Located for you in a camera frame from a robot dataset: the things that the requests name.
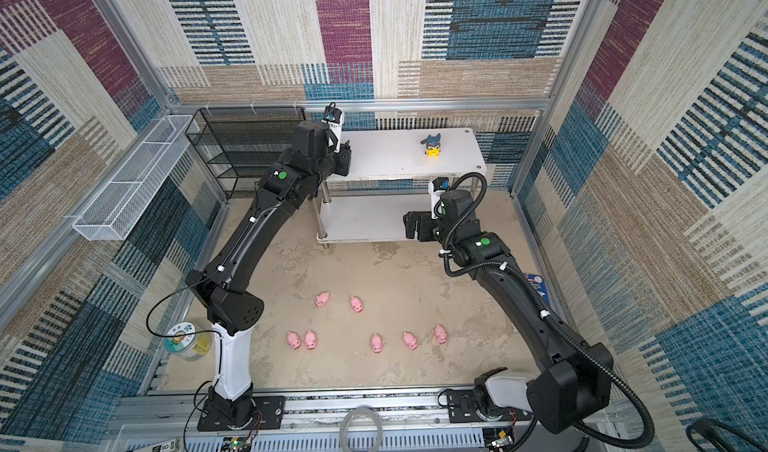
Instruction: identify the blue yellow toy figure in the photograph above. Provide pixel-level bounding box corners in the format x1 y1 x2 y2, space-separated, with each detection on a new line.
421 133 441 157

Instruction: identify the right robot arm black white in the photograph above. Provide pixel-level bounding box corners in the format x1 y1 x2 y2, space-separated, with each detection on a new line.
403 172 655 449

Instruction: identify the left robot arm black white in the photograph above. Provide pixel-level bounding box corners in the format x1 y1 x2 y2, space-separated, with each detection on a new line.
185 120 351 432

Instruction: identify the white two-tier shelf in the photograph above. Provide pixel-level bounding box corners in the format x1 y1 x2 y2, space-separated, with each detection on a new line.
314 127 487 244

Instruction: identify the pink pig toy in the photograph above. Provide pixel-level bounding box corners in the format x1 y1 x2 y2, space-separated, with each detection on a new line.
370 333 384 354
434 324 448 345
402 331 419 350
315 291 331 308
304 330 318 350
286 331 302 350
350 296 364 313

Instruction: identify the blue picture book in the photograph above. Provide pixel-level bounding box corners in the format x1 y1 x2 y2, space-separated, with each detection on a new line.
526 274 551 306

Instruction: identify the clear tubing coil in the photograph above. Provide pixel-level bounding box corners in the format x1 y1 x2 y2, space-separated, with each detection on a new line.
339 406 384 452

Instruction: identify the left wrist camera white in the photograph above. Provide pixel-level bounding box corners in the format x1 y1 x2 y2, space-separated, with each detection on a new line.
322 102 345 152

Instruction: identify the black wire mesh rack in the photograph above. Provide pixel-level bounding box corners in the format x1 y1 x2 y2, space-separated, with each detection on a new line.
186 106 306 199

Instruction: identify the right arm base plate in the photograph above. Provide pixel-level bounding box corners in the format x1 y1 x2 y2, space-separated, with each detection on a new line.
437 388 532 423

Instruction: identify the white wire mesh basket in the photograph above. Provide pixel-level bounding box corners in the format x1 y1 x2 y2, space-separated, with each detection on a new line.
73 115 192 241

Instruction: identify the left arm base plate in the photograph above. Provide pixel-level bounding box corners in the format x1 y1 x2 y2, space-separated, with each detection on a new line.
196 395 285 432

